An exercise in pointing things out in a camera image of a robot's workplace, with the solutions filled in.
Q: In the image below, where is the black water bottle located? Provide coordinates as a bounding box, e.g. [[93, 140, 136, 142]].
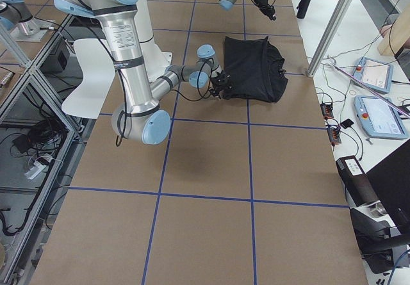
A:
[[296, 0, 311, 19]]

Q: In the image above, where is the near blue teach pendant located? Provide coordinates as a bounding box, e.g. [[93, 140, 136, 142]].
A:
[[354, 96, 409, 140]]

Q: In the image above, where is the white plastic chair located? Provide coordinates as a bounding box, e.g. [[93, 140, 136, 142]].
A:
[[61, 38, 115, 119]]

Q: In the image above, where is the far blue teach pendant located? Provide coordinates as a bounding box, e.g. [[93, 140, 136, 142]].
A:
[[353, 56, 393, 94]]

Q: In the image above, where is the green handled reacher stick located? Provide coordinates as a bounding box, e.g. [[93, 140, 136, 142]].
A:
[[329, 62, 410, 119]]

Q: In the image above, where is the black monitor stand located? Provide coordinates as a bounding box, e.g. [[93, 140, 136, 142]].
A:
[[350, 141, 409, 273]]

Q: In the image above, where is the aluminium frame post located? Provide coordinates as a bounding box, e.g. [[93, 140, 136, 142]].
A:
[[306, 0, 352, 77]]

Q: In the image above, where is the black t-shirt with logo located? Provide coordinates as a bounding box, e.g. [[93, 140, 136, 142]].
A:
[[223, 37, 288, 102]]

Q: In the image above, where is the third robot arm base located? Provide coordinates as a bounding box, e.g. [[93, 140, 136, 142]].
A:
[[1, 0, 45, 42]]

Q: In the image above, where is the blue teach pendant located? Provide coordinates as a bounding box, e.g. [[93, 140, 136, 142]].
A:
[[353, 56, 393, 94], [354, 96, 409, 140]]

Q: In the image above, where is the black box device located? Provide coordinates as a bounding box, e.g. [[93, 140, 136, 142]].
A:
[[336, 156, 379, 206]]

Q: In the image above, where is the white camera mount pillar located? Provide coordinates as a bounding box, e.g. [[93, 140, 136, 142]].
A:
[[135, 0, 172, 83]]

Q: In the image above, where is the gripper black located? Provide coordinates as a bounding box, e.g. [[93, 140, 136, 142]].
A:
[[255, 0, 276, 20], [210, 71, 231, 99]]

